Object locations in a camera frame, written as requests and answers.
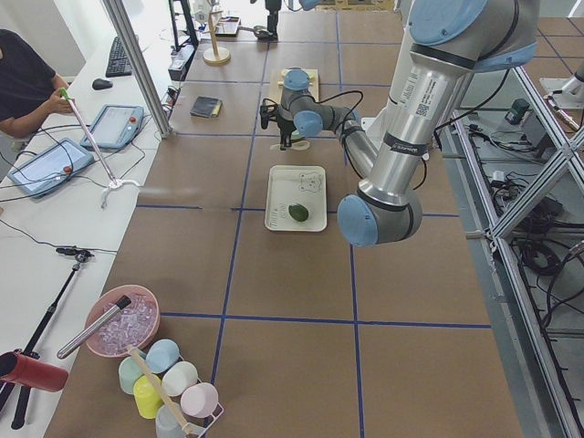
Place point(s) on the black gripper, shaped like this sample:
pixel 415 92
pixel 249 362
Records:
pixel 286 126

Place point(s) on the white plastic spoon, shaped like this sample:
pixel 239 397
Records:
pixel 295 146

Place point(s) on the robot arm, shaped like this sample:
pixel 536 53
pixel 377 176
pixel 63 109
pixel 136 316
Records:
pixel 299 111
pixel 445 41

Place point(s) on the light green bowl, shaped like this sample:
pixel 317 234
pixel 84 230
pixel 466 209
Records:
pixel 296 136

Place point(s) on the pink bowl of ice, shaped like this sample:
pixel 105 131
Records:
pixel 136 325

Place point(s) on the bamboo cutting board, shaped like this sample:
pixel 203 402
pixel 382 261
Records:
pixel 292 77

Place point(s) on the white bear tray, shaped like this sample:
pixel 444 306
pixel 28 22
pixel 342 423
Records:
pixel 290 185

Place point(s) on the grey folded cloth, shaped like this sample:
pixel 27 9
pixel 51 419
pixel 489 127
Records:
pixel 206 107

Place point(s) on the green avocado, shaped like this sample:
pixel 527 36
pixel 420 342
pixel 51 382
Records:
pixel 298 212

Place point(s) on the wooden mug tree stand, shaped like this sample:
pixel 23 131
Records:
pixel 215 55

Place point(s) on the far teach pendant tablet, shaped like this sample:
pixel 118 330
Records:
pixel 116 126

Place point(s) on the teach pendant tablet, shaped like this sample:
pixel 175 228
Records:
pixel 44 173
pixel 116 126

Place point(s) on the black keyboard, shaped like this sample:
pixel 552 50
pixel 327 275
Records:
pixel 118 61

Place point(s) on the pink grabber stick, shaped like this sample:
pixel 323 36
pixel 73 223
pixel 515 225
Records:
pixel 115 183

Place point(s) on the black computer mouse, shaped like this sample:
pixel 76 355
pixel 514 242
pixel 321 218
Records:
pixel 101 84

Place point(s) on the black tripod stick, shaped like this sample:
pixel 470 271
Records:
pixel 81 256

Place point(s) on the near teach pendant tablet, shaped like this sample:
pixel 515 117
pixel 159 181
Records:
pixel 44 173

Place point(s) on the blue cup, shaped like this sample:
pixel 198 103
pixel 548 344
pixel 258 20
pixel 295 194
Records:
pixel 162 355

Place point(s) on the person in black shirt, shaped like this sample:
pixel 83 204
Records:
pixel 30 88

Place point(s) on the white cup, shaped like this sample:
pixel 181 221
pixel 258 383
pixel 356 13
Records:
pixel 179 377

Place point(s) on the pink cup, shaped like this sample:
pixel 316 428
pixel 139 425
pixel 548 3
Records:
pixel 199 400

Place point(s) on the green cup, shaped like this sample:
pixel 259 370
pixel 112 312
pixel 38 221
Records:
pixel 129 372

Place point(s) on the yellow cup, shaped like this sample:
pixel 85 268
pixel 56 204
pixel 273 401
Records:
pixel 147 399

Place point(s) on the red cylinder container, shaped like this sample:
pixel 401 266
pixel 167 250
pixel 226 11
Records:
pixel 22 369

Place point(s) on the aluminium frame post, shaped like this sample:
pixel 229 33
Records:
pixel 121 23

